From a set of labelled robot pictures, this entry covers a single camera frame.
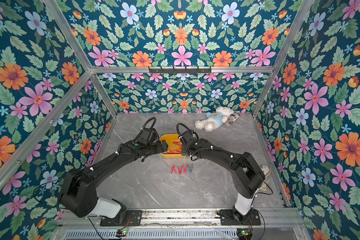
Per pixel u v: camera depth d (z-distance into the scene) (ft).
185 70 3.02
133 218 2.42
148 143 2.21
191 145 2.22
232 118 3.69
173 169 2.97
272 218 2.47
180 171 2.92
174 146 3.31
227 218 2.35
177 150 3.20
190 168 2.96
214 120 3.46
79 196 1.39
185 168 2.97
